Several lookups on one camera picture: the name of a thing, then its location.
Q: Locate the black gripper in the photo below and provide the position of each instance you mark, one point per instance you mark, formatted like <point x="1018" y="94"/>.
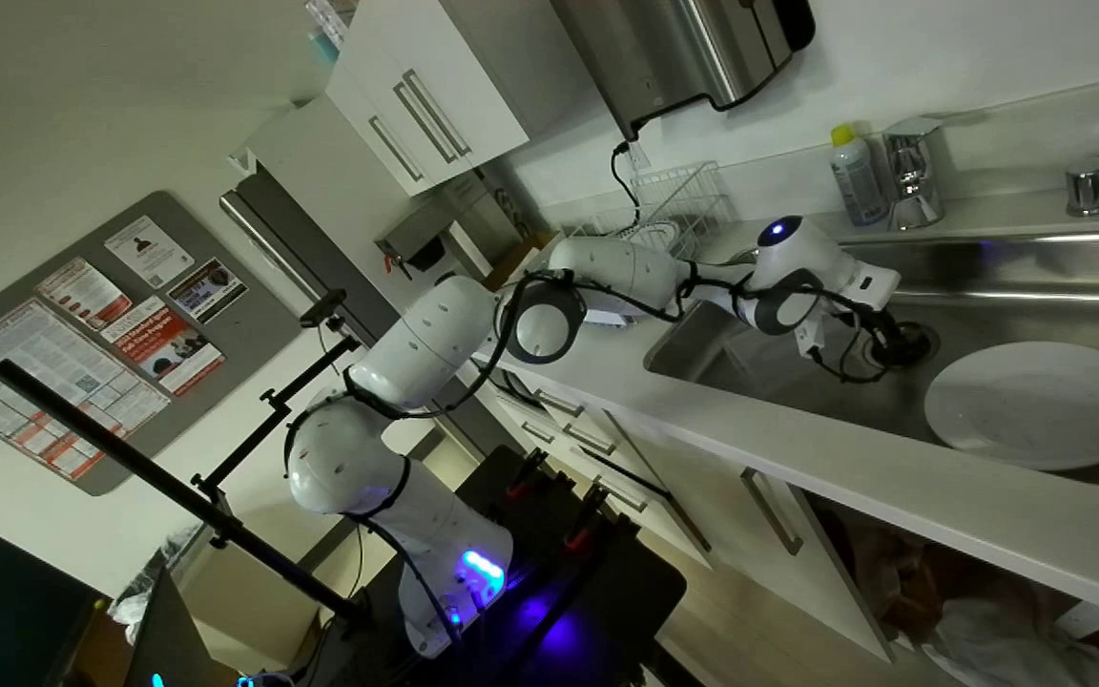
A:
<point x="906" y="345"/>

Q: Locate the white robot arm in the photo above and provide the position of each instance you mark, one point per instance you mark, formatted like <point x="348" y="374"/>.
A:
<point x="428" y="336"/>

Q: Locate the stainless steel sink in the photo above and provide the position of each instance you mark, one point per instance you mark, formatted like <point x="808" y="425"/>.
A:
<point x="1058" y="311"/>

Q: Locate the white round plate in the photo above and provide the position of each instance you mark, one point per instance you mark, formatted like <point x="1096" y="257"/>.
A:
<point x="1041" y="406"/>

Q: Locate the chrome faucet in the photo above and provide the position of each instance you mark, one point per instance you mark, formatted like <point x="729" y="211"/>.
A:
<point x="919" y="172"/>

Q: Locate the clear bottle yellow cap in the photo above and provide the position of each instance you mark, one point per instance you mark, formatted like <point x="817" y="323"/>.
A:
<point x="858" y="178"/>

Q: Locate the small chrome fixture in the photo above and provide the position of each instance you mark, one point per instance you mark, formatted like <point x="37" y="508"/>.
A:
<point x="1089" y="190"/>

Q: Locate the white base cabinet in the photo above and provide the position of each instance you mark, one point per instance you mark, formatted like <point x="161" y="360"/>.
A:
<point x="754" y="591"/>

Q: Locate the white plastic bag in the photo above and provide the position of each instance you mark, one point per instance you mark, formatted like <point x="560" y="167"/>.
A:
<point x="1022" y="639"/>

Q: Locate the stainless paper towel dispenser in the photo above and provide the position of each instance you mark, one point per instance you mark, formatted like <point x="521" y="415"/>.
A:
<point x="676" y="45"/>

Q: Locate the black robot cart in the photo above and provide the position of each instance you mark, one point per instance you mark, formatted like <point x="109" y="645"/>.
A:
<point x="600" y="596"/>

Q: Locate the pale teal container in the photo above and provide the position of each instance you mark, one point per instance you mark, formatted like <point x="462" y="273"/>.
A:
<point x="326" y="27"/>

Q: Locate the gray notice board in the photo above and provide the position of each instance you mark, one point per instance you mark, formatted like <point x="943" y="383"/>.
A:
<point x="238" y="340"/>

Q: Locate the dark photo sheet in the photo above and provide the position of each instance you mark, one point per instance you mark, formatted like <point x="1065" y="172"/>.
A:
<point x="208" y="289"/>

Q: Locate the red white notice sheet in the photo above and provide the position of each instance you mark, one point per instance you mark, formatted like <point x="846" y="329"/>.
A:
<point x="165" y="345"/>
<point x="85" y="294"/>

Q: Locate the white sheet with black figure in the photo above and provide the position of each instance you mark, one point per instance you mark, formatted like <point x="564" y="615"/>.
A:
<point x="151" y="248"/>

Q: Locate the long black pole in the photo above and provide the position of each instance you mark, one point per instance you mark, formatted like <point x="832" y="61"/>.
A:
<point x="132" y="461"/>

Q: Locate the large white text sheet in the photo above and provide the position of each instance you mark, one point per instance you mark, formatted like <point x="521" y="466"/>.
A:
<point x="58" y="367"/>

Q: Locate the black monitor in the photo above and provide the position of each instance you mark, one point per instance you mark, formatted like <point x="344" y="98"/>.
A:
<point x="1" y="613"/>

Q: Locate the white wall cabinet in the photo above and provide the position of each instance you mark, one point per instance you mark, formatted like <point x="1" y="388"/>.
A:
<point x="447" y="51"/>

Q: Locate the small black camera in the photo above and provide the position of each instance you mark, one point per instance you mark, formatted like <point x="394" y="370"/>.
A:
<point x="326" y="311"/>

